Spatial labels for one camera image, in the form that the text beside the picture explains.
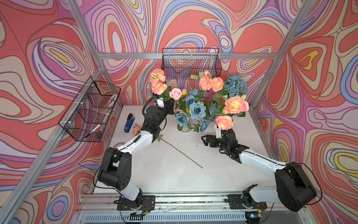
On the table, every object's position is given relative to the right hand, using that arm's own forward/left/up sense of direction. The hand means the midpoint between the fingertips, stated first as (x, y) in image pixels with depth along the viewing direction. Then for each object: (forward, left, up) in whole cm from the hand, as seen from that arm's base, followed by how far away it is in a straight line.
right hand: (207, 141), depth 88 cm
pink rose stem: (+7, +32, -7) cm, 33 cm away
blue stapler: (+22, +56, -6) cm, 61 cm away
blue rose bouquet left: (0, +8, +25) cm, 27 cm away
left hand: (+14, +19, +24) cm, 34 cm away
